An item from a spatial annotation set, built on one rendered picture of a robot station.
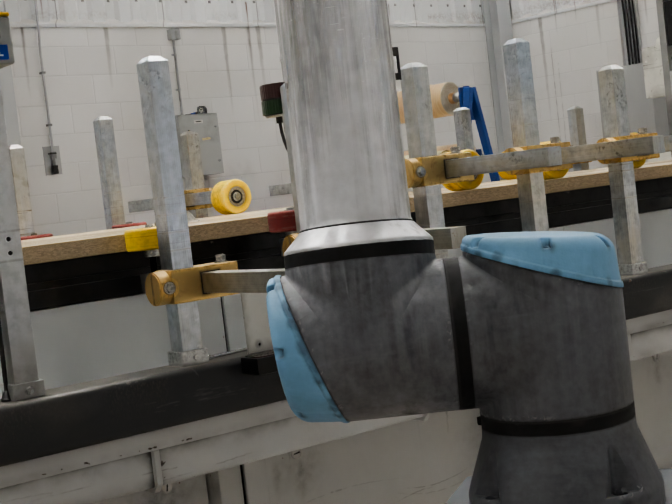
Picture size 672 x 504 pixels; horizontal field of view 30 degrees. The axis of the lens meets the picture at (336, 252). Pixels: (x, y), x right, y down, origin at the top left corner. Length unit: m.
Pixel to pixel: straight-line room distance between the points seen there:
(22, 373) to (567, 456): 0.84
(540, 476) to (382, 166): 0.33
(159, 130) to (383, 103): 0.69
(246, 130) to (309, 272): 9.79
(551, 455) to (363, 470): 1.22
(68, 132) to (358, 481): 7.80
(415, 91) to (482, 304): 1.01
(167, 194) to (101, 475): 0.41
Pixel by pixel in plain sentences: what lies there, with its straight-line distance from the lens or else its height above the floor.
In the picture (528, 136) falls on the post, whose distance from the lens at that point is 2.31.
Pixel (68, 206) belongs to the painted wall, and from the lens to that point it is 9.93.
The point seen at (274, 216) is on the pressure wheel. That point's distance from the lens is 2.09.
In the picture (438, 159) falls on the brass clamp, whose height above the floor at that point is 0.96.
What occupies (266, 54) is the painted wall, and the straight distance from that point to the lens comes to 11.22.
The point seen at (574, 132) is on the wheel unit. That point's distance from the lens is 4.03.
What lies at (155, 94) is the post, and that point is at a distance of 1.86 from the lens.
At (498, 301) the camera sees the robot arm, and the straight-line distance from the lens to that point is 1.17.
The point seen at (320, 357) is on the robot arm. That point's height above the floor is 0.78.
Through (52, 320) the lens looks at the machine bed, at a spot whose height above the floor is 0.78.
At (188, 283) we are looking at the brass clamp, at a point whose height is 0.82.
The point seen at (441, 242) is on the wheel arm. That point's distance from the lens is 1.80.
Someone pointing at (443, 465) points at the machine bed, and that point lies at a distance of 2.51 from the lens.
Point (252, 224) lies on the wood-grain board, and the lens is 2.17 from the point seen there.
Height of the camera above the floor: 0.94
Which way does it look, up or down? 3 degrees down
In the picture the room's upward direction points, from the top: 7 degrees counter-clockwise
